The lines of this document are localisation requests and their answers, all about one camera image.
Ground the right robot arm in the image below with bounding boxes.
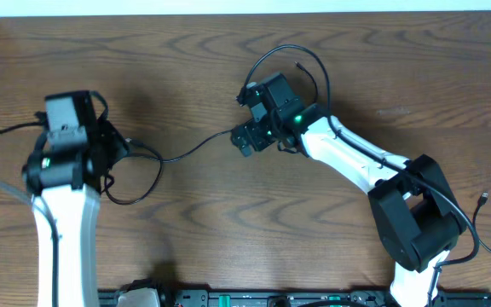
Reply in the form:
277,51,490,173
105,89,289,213
231,73,467,306

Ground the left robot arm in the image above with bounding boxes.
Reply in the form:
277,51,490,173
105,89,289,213
22,90,130,306

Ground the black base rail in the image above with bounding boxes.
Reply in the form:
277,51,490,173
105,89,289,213
98,279,491,307

